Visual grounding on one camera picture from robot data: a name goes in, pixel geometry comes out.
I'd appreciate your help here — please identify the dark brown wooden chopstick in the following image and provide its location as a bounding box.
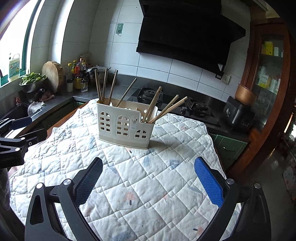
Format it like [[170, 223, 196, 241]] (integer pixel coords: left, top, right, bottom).
[[148, 94, 179, 123]]

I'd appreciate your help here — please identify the grey knitted gloved hand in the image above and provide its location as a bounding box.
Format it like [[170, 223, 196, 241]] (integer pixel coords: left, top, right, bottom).
[[0, 168, 11, 210]]

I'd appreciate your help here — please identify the bowl of green vegetables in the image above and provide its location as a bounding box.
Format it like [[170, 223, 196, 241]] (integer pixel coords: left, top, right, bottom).
[[19, 72, 47, 93]]

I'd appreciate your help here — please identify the white quilted cloth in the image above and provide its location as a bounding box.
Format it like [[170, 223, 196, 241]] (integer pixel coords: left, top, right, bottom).
[[10, 99, 223, 240]]

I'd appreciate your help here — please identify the round wooden cutting board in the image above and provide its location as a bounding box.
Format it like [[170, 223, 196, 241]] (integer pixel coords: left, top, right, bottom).
[[42, 61, 64, 93]]

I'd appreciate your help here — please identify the black rice cooker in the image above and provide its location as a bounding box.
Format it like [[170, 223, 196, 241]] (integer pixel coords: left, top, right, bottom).
[[222, 96, 255, 131]]

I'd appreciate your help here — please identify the cream plastic chopstick holder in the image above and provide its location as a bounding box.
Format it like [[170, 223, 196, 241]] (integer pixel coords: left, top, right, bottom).
[[96, 98, 154, 149]]

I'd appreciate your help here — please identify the chopstick in holder rightmost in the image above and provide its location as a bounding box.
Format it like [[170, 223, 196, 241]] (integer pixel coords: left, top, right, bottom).
[[149, 96, 188, 124]]

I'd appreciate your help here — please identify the chopstick in holder right pair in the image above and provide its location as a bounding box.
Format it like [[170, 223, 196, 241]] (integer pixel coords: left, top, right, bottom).
[[145, 89, 163, 123]]

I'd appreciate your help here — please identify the black gas stove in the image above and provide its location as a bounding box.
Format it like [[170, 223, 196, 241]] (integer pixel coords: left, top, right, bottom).
[[127, 86, 221, 128]]

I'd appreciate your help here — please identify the dark soy sauce bottle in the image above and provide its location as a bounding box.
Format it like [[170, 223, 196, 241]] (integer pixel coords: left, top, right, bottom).
[[74, 58, 88, 92]]

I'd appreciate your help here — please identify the copper coloured pot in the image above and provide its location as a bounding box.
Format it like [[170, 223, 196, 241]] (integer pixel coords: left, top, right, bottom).
[[235, 84, 257, 106]]

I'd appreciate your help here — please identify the chopstick in holder upright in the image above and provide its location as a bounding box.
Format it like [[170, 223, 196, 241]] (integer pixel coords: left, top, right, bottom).
[[96, 73, 103, 104]]

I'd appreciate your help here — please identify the chopstick in holder far left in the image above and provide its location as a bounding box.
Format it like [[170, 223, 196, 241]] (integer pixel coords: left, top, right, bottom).
[[94, 69, 102, 103]]

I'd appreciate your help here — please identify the silver pressure cooker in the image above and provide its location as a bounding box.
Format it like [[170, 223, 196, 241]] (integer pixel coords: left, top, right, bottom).
[[87, 66, 111, 78]]

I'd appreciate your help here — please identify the outer left wooden chopstick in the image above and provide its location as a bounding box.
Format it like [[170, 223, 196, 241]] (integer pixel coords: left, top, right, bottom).
[[108, 70, 118, 105]]

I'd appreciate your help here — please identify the chopstick in holder leaning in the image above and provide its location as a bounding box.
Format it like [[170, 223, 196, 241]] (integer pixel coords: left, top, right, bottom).
[[116, 78, 137, 107]]

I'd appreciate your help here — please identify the wooden glass cabinet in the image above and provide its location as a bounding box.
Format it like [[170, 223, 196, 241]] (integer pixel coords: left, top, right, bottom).
[[229, 18, 295, 179]]

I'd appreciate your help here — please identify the black range hood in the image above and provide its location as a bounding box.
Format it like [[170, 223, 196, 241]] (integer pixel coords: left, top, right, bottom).
[[137, 1, 246, 76]]

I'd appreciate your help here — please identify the white wall socket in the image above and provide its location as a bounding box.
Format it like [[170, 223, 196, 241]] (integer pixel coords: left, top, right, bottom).
[[221, 73, 231, 85]]

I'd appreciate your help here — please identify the green wall hook sticker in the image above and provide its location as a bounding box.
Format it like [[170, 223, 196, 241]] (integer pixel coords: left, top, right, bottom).
[[116, 23, 123, 35]]

